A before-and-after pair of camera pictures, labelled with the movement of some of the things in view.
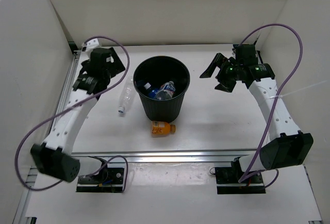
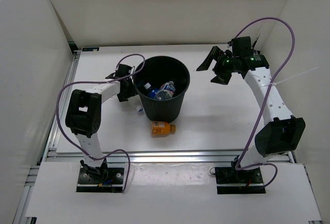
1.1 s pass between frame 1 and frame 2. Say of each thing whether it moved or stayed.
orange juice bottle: stayed
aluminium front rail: stayed
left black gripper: moved
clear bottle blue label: stayed
